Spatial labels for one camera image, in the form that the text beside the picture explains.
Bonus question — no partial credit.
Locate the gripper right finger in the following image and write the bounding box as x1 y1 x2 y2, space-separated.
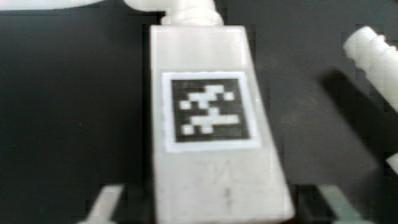
316 185 377 224

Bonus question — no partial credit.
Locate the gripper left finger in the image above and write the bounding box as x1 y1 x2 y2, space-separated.
77 185 125 224

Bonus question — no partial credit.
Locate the white leg with peg front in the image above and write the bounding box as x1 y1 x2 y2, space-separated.
148 0 297 224

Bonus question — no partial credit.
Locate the white chair leg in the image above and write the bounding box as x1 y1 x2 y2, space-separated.
343 26 398 178

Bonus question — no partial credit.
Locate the white chair back frame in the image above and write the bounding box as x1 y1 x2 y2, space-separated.
0 0 102 11

